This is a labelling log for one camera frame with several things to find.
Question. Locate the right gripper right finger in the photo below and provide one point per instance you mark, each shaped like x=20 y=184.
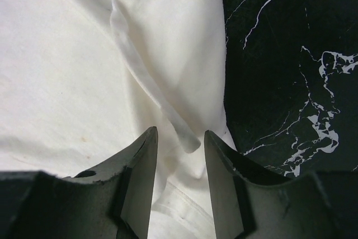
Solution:
x=250 y=201

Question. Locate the white t shirt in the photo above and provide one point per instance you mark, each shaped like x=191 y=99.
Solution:
x=82 y=79

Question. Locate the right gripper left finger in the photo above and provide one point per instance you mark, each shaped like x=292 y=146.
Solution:
x=110 y=200

